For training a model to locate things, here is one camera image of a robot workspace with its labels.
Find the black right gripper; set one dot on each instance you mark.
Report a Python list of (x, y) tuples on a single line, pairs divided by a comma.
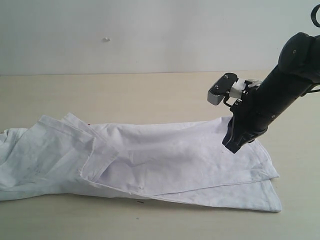
[(256, 112)]

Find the white t-shirt red lettering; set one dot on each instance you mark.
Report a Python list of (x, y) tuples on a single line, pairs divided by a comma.
[(173, 162)]

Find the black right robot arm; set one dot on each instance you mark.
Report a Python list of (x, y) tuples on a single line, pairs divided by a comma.
[(295, 75)]

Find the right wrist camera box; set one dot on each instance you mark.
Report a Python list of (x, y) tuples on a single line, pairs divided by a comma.
[(221, 88)]

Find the small white wall peg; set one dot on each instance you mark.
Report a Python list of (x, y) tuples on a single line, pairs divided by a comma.
[(106, 39)]

